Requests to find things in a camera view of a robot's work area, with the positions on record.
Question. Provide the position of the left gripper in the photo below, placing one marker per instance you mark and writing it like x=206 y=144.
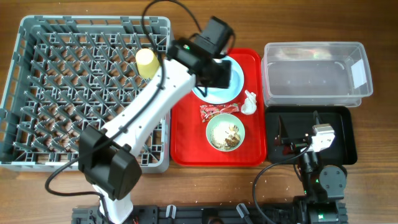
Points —
x=224 y=80

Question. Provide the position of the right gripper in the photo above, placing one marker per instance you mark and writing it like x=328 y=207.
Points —
x=283 y=139

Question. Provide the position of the white napkin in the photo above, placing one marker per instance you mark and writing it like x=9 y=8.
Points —
x=249 y=107

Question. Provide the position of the light blue plate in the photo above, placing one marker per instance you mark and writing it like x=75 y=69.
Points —
x=219 y=95

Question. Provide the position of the red snack wrapper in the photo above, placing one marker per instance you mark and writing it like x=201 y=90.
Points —
x=207 y=112

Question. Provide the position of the green bowl with food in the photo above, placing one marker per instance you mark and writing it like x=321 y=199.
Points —
x=225 y=132

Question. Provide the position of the yellow plastic cup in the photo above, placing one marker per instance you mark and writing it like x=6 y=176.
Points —
x=147 y=63

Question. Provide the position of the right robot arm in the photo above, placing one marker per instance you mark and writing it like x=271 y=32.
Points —
x=323 y=184

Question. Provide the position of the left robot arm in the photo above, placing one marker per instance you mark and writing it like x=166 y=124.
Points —
x=108 y=157

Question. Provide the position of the grey dishwasher rack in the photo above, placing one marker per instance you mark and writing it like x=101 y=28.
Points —
x=67 y=73

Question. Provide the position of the black plastic tray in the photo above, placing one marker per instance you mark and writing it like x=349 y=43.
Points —
x=298 y=121

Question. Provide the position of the clear plastic bin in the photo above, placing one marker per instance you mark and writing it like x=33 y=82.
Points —
x=315 y=73

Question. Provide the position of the red plastic tray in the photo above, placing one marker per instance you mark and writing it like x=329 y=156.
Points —
x=188 y=143

